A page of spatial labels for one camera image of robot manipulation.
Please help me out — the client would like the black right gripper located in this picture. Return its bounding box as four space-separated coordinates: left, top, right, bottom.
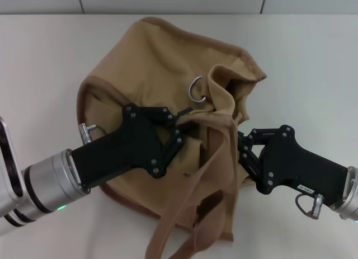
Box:
237 125 349 207

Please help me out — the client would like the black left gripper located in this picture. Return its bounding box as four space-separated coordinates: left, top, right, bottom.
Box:
71 103 198 189

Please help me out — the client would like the khaki canvas food bag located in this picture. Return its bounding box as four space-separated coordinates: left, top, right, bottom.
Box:
77 17 268 259

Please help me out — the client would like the right gripper connector cable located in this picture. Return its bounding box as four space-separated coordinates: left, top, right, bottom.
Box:
296 193 325 217

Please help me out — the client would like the gripper connector cable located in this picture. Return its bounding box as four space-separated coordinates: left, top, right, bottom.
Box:
296 193 325 217
79 123 109 145

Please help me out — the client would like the left gripper connector cable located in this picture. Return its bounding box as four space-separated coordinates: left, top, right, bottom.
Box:
79 123 109 145

